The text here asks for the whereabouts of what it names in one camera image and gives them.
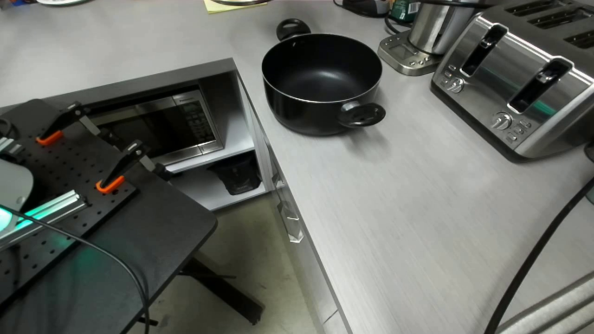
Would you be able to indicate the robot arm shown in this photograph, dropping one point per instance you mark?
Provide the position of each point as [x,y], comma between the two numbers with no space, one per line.
[11,185]

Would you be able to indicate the black appliance on shelf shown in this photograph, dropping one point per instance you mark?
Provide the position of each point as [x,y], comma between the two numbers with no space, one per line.
[239,176]

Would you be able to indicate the silver microwave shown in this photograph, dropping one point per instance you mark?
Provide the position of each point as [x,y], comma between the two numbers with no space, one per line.
[158,127]

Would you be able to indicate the silver kettle base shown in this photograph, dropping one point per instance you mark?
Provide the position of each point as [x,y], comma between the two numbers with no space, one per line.
[401,55]

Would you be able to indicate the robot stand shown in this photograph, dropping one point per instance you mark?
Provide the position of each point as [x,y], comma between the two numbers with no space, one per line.
[139,241]

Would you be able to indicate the black device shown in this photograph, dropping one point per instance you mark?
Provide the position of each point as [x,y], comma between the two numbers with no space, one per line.
[366,6]

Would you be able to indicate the black clamp with orange tip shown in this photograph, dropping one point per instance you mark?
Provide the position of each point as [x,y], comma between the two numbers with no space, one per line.
[60,121]
[121,163]

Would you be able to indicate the yellow sticky note pad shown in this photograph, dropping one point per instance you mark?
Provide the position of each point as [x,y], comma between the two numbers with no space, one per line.
[227,5]

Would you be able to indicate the toaster knob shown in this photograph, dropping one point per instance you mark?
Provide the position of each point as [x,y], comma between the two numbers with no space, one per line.
[502,121]
[456,85]

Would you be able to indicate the green can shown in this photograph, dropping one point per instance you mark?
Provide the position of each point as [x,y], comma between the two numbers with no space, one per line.
[404,9]

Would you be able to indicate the silver electric kettle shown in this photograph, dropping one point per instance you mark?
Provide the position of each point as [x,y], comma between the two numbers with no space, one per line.
[438,25]

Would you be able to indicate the toaster lever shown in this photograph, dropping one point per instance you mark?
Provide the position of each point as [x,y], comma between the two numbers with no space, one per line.
[487,43]
[546,77]

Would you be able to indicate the silver four-slot toaster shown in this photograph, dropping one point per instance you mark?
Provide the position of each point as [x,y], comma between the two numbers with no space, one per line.
[519,79]

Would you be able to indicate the white plate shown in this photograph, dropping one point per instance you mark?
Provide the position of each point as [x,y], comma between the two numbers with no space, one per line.
[62,2]

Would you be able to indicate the silver aluminium rail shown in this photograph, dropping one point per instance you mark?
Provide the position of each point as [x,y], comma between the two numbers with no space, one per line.
[51,208]

